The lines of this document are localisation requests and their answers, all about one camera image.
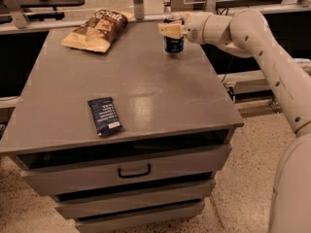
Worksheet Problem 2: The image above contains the grey drawer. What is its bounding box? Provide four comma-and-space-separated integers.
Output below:
21, 144, 231, 196
76, 200, 205, 233
55, 179, 216, 218

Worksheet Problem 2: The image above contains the bottom grey drawer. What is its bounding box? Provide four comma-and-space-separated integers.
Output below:
76, 200, 205, 233

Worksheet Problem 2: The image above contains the blue pepsi can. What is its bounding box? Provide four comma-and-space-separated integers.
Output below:
162, 14, 186, 54

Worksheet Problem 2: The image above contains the black drawer handle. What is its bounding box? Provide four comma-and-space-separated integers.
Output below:
118, 164, 152, 179

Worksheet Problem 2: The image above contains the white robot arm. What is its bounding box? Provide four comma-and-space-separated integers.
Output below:
157, 9, 311, 233

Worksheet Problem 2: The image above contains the top grey drawer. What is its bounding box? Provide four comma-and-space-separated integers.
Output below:
21, 144, 231, 196

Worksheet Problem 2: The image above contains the dark blue snack bar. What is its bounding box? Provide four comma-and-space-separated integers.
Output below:
87, 97, 122, 137

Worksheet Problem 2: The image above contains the grey metal rail frame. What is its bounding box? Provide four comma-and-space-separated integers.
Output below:
1, 0, 310, 34

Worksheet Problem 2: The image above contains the grey drawer cabinet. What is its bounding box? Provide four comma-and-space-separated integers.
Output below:
1, 21, 243, 223

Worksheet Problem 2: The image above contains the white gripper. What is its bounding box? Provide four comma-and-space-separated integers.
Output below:
157, 12, 232, 46

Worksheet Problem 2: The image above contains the middle grey drawer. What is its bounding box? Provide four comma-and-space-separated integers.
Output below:
55, 179, 216, 218

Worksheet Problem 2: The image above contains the brown chip bag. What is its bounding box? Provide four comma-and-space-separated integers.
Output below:
61, 9, 133, 53

